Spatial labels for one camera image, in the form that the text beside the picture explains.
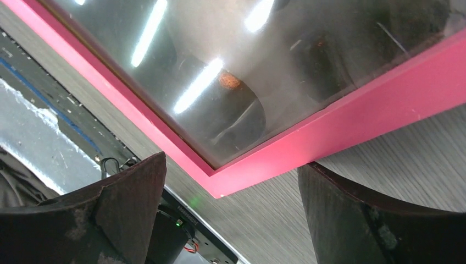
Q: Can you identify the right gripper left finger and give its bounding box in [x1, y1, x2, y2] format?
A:
[1, 152, 167, 263]

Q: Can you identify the aluminium rail front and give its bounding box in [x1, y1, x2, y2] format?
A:
[1, 78, 246, 263]

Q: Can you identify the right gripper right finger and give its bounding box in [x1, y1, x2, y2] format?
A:
[297, 162, 465, 263]

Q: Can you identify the pink wooden picture frame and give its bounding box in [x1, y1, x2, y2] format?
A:
[5, 1, 465, 199]

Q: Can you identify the transparent acrylic sheet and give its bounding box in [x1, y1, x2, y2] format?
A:
[38, 0, 466, 170]

